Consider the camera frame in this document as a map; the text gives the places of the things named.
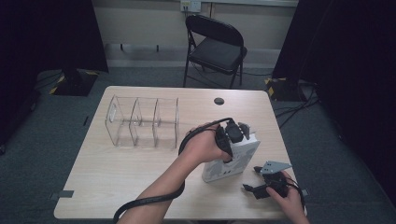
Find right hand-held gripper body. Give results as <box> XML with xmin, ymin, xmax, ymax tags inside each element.
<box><xmin>252</xmin><ymin>161</ymin><xmax>293</xmax><ymax>200</ymax></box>

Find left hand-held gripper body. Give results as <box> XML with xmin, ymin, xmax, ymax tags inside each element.
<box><xmin>215</xmin><ymin>119</ymin><xmax>245</xmax><ymax>164</ymax></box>

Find person's right hand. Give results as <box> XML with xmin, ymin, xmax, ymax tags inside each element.
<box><xmin>266</xmin><ymin>178</ymin><xmax>306</xmax><ymax>216</ymax></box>

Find white wall socket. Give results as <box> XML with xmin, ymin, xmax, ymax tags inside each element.
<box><xmin>180</xmin><ymin>0</ymin><xmax>203</xmax><ymax>14</ymax></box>

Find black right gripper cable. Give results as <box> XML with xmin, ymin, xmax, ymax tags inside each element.
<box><xmin>284</xmin><ymin>178</ymin><xmax>305</xmax><ymax>208</ymax></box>

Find black floor cables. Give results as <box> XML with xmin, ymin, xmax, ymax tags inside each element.
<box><xmin>274</xmin><ymin>79</ymin><xmax>322</xmax><ymax>129</ymax></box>

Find clear acrylic divider rack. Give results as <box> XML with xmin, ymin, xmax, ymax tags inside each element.
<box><xmin>105</xmin><ymin>94</ymin><xmax>180</xmax><ymax>149</ymax></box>

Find black folding chair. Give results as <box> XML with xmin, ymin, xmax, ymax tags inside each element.
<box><xmin>182</xmin><ymin>14</ymin><xmax>248</xmax><ymax>90</ymax></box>

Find person's left hand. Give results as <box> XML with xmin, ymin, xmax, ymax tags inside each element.
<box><xmin>181</xmin><ymin>123</ymin><xmax>232</xmax><ymax>166</ymax></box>

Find black stand base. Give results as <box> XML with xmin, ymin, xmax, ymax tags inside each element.
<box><xmin>264</xmin><ymin>77</ymin><xmax>308</xmax><ymax>103</ymax></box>
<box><xmin>49</xmin><ymin>68</ymin><xmax>99</xmax><ymax>97</ymax></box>

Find white box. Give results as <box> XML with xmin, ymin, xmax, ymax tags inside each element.
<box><xmin>201</xmin><ymin>133</ymin><xmax>262</xmax><ymax>184</ymax></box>

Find black curtain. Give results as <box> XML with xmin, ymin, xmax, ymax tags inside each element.
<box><xmin>0</xmin><ymin>0</ymin><xmax>109</xmax><ymax>147</ymax></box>
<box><xmin>272</xmin><ymin>0</ymin><xmax>396</xmax><ymax>203</ymax></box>

